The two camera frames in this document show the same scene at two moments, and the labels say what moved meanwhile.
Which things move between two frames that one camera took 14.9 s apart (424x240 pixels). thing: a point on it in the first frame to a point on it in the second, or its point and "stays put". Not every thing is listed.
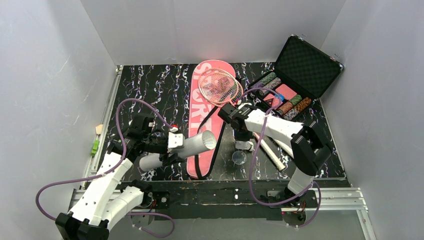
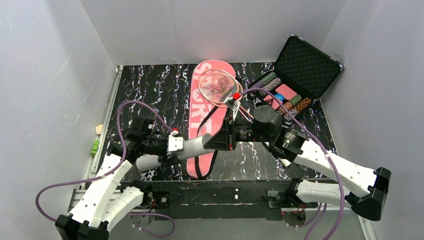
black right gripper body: (243, 136) to (228, 134)
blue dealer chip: (281, 96) stays put
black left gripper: (170, 156) stays put
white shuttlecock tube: (194, 144) stays put
